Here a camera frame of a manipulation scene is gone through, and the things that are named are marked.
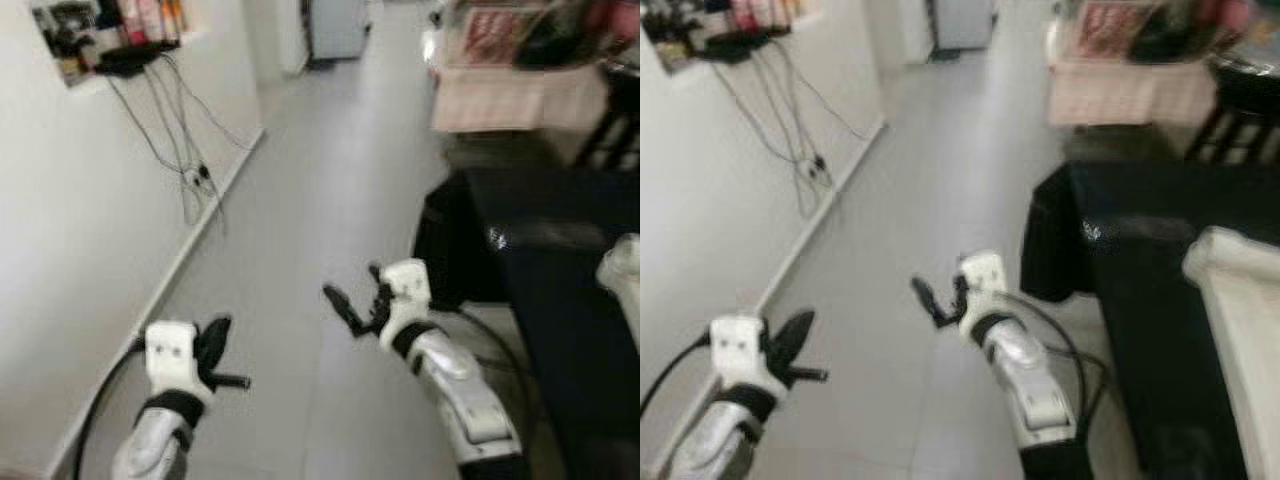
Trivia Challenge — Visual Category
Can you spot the white plastic children table top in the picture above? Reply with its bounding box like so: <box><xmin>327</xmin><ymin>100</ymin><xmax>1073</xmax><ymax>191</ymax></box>
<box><xmin>1183</xmin><ymin>227</ymin><xmax>1280</xmax><ymax>480</ymax></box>
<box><xmin>597</xmin><ymin>232</ymin><xmax>641</xmax><ymax>351</ymax></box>

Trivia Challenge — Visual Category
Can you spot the black tablecloth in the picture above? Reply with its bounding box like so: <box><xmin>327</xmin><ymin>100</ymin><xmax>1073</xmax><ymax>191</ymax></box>
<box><xmin>1020</xmin><ymin>160</ymin><xmax>1280</xmax><ymax>480</ymax></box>
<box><xmin>413</xmin><ymin>165</ymin><xmax>641</xmax><ymax>480</ymax></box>

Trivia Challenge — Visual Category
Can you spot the beige cloth covered stand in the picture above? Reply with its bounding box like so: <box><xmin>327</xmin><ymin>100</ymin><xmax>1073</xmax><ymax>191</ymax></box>
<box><xmin>1047</xmin><ymin>60</ymin><xmax>1219</xmax><ymax>128</ymax></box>
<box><xmin>432</xmin><ymin>65</ymin><xmax>613</xmax><ymax>136</ymax></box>

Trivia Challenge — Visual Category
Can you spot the white tall appliance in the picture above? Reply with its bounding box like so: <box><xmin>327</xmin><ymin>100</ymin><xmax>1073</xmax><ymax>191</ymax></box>
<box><xmin>928</xmin><ymin>0</ymin><xmax>998</xmax><ymax>53</ymax></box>
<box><xmin>305</xmin><ymin>0</ymin><xmax>371</xmax><ymax>61</ymax></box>

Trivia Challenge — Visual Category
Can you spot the black round stool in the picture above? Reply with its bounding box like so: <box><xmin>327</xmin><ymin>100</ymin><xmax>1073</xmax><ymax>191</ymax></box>
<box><xmin>575</xmin><ymin>60</ymin><xmax>641</xmax><ymax>171</ymax></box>
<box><xmin>1188</xmin><ymin>60</ymin><xmax>1280</xmax><ymax>168</ymax></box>

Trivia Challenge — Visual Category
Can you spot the black plastic bag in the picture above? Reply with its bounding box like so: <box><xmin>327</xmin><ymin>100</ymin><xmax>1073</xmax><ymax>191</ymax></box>
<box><xmin>520</xmin><ymin>0</ymin><xmax>606</xmax><ymax>69</ymax></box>
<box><xmin>1135</xmin><ymin>0</ymin><xmax>1236</xmax><ymax>63</ymax></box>

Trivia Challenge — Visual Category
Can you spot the pink bag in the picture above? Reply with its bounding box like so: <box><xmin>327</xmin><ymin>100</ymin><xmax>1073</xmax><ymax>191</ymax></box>
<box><xmin>730</xmin><ymin>0</ymin><xmax>776</xmax><ymax>31</ymax></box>
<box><xmin>118</xmin><ymin>0</ymin><xmax>163</xmax><ymax>43</ymax></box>

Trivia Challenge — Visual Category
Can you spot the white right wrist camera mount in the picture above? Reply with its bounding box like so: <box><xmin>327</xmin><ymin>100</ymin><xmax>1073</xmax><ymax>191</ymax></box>
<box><xmin>380</xmin><ymin>258</ymin><xmax>434</xmax><ymax>353</ymax></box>
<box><xmin>957</xmin><ymin>250</ymin><xmax>1011</xmax><ymax>339</ymax></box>

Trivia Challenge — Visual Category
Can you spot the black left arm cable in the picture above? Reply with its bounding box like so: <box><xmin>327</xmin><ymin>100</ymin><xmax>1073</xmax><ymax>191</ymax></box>
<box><xmin>640</xmin><ymin>335</ymin><xmax>713</xmax><ymax>411</ymax></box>
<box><xmin>72</xmin><ymin>338</ymin><xmax>151</xmax><ymax>480</ymax></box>

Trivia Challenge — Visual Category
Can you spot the looped black wall cable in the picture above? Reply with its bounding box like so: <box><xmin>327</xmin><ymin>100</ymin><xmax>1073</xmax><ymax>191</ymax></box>
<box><xmin>715</xmin><ymin>60</ymin><xmax>836</xmax><ymax>216</ymax></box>
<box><xmin>105</xmin><ymin>75</ymin><xmax>226</xmax><ymax>236</ymax></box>

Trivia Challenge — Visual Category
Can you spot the long black wall cable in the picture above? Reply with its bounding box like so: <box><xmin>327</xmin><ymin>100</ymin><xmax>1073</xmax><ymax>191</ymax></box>
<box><xmin>160</xmin><ymin>55</ymin><xmax>256</xmax><ymax>151</ymax></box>
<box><xmin>770</xmin><ymin>45</ymin><xmax>871</xmax><ymax>141</ymax></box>

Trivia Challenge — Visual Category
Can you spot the black wire wall basket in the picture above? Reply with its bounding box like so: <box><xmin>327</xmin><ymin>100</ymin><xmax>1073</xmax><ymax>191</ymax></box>
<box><xmin>700</xmin><ymin>0</ymin><xmax>791</xmax><ymax>63</ymax></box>
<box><xmin>95</xmin><ymin>0</ymin><xmax>186</xmax><ymax>79</ymax></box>

